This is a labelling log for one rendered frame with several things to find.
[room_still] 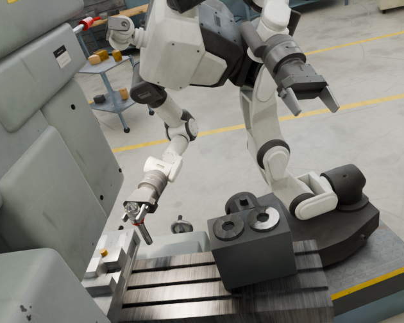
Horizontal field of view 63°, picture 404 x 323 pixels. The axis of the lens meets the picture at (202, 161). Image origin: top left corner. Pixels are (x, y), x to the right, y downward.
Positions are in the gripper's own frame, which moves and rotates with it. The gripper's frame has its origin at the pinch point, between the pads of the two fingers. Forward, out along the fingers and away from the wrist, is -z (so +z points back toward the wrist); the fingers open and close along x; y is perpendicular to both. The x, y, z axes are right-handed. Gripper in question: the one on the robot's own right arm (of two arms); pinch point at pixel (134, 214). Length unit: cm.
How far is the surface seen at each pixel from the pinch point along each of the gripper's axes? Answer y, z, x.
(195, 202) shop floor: 114, 121, -53
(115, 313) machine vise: 16.3, -25.0, -0.8
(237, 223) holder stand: -0.3, -2.1, 35.4
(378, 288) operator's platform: 83, 38, 77
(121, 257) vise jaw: 10.5, -9.6, -4.6
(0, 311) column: -43, -53, 31
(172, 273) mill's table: 19.6, -7.6, 10.4
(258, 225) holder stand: -0.3, -2.3, 41.4
